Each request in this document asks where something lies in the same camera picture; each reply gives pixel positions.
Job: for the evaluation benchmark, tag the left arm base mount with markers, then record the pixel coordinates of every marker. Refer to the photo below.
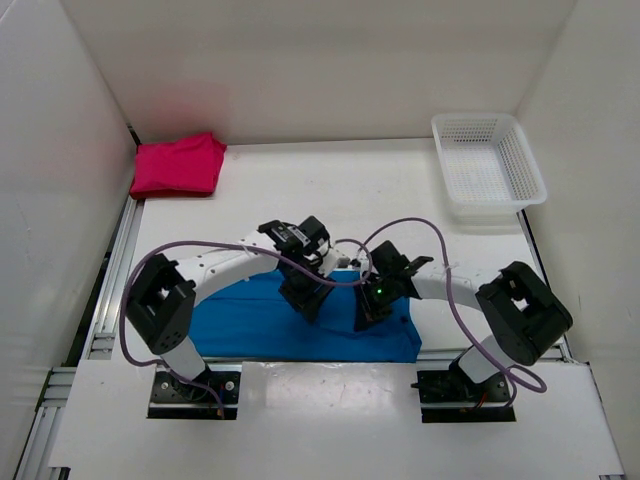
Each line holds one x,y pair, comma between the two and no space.
171,399

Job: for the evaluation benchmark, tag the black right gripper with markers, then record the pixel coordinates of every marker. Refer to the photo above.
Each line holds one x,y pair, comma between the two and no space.
366,313

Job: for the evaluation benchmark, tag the white front cover board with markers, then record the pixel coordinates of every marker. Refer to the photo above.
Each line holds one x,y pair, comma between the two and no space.
311,421

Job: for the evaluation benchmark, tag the white plastic laundry basket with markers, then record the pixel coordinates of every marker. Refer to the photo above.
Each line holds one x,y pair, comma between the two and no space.
487,165

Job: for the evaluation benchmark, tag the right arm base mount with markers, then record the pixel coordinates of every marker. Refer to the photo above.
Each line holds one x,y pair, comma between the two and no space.
446,397

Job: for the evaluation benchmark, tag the pink t-shirt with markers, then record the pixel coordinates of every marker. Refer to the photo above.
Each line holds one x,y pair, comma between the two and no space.
189,167

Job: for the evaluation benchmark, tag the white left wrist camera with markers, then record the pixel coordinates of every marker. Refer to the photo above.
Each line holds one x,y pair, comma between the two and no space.
335,260

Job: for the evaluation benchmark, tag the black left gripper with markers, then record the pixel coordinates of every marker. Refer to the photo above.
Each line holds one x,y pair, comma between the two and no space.
306,301

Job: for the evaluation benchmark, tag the aluminium front rail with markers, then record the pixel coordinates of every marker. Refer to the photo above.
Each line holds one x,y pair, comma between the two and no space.
450,356

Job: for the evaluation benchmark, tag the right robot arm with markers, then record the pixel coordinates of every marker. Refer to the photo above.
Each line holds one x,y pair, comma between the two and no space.
524,316

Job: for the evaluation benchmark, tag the blue t-shirt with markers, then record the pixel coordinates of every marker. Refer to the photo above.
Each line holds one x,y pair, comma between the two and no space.
250,319

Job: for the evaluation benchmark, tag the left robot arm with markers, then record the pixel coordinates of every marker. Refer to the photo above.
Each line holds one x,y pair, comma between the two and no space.
161,294

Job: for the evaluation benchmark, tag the aluminium rail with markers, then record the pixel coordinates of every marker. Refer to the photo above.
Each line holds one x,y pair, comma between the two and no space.
450,356
100,315

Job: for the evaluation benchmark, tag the aluminium left side rail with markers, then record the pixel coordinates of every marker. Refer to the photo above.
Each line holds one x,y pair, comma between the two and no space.
100,315

